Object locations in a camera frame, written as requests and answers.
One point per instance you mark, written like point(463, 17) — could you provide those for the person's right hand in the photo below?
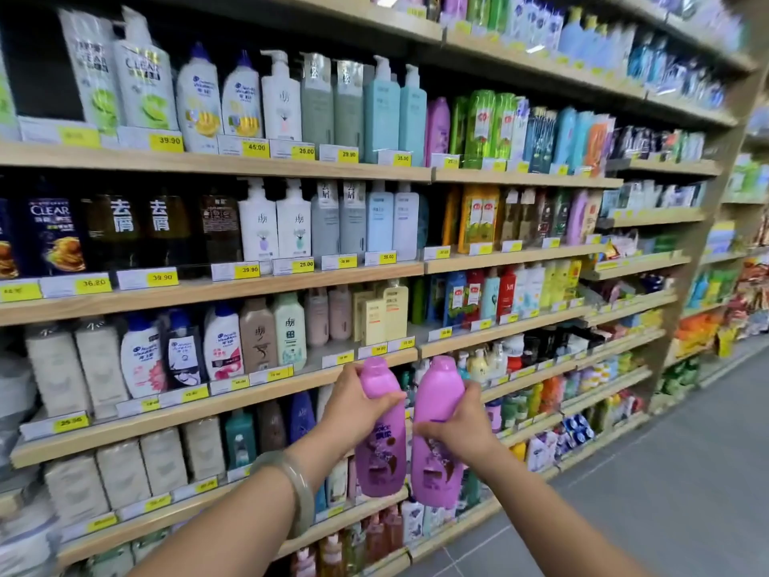
point(468, 435)

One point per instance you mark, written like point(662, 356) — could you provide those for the person's left hand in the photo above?
point(351, 417)

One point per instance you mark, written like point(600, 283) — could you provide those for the person's left thumb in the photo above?
point(387, 402)

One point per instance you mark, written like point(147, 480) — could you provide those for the person's right thumb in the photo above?
point(429, 428)

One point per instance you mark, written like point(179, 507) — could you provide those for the purple shampoo bottle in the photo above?
point(437, 468)
point(379, 456)

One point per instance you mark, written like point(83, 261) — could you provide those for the person's right forearm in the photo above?
point(552, 522)

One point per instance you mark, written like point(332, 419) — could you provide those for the person's left forearm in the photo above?
point(240, 522)

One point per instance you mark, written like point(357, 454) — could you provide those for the pale yellow box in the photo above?
point(372, 324)

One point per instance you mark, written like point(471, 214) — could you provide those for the pale yellow bottle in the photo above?
point(393, 312)

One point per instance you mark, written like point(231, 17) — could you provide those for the dusty pink bottle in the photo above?
point(316, 321)
point(340, 315)

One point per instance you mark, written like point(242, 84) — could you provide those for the pale green shampoo bottle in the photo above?
point(291, 336)

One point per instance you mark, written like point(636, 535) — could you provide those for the pale green jade bangle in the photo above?
point(298, 486)

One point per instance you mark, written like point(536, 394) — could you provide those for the row of blue red bottles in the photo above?
point(498, 294)

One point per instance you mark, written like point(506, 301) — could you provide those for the white bottle red label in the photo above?
point(223, 348)

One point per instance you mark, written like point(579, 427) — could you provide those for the light blue bottle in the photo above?
point(406, 222)
point(379, 219)

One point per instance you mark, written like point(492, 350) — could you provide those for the grey blue shampoo bottle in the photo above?
point(325, 222)
point(353, 221)

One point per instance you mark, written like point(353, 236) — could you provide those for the beige refill pack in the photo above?
point(164, 462)
point(123, 474)
point(204, 450)
point(57, 372)
point(102, 360)
point(77, 492)

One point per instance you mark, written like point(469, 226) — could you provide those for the white pump bottle green flower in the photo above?
point(294, 225)

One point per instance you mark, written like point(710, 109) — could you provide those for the white bottle black label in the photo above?
point(183, 354)

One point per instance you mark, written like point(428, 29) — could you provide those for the white pump bottle purple flower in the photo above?
point(258, 225)

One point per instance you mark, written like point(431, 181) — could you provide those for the row of yellow brown bottles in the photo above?
point(516, 216)

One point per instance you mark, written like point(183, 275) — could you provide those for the dark brown shampoo bottle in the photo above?
point(219, 228)

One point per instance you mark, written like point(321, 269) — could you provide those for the white bottle pink flower label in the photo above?
point(143, 360)

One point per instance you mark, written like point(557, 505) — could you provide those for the black bottle white characters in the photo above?
point(114, 231)
point(165, 228)

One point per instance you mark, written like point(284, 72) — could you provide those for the teal pump bottle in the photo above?
point(413, 120)
point(381, 117)

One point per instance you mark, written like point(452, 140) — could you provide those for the rows of yellow price tags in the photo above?
point(258, 147)

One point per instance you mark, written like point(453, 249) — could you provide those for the row of green bottles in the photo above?
point(483, 129)

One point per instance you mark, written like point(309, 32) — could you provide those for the grey green shampoo bottle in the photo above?
point(317, 102)
point(349, 105)

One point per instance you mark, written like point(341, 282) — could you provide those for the wooden shelving unit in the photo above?
point(198, 165)

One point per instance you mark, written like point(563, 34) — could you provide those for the row of blue orange bottles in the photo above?
point(565, 141)

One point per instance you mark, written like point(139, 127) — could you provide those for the white pump bottle pink flower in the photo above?
point(281, 99)

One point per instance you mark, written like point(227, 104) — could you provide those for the rows of small toiletry packs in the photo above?
point(655, 192)

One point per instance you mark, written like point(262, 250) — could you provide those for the white bottle yellow label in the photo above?
point(198, 102)
point(241, 102)

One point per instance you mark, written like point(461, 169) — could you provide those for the dark blue shampoo bottle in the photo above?
point(55, 234)

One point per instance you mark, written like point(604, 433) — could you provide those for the row of pale blue bottles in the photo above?
point(571, 35)

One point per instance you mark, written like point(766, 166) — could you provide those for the white green refill pouch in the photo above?
point(90, 72)

